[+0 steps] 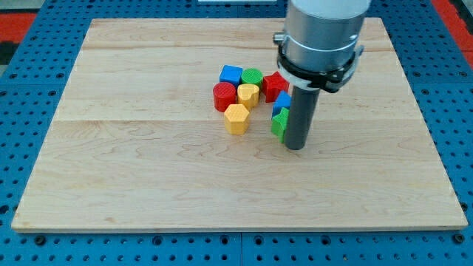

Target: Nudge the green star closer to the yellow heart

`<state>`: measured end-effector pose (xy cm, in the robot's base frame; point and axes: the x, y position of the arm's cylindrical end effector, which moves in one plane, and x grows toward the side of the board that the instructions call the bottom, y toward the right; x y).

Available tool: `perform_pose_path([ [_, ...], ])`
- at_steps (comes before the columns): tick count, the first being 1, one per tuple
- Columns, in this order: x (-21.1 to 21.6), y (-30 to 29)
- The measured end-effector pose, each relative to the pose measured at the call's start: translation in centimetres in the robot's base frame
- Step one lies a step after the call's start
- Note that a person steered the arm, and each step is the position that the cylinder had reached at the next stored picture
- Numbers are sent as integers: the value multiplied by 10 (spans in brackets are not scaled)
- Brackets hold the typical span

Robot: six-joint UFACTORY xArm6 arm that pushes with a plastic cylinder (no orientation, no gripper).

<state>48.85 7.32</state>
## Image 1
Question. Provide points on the yellow heart block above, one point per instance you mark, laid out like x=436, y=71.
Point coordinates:
x=248, y=95

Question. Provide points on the green star block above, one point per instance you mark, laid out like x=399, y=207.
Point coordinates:
x=279, y=124

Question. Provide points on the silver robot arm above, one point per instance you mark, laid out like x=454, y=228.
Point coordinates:
x=317, y=48

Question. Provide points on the light wooden board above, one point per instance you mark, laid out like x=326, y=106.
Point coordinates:
x=136, y=145

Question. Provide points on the yellow hexagon block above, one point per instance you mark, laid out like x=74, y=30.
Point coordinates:
x=236, y=118

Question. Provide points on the blue triangle block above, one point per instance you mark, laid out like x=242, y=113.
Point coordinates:
x=282, y=101

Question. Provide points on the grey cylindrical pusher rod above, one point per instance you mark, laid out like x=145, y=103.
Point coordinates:
x=302, y=108

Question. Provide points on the blue cube block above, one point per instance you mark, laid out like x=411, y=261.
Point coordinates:
x=231, y=74

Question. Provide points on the green cylinder block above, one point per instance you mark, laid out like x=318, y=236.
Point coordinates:
x=252, y=76

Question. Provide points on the red star block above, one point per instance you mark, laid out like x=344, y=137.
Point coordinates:
x=272, y=85

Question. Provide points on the red cylinder block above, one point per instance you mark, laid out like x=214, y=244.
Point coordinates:
x=224, y=95

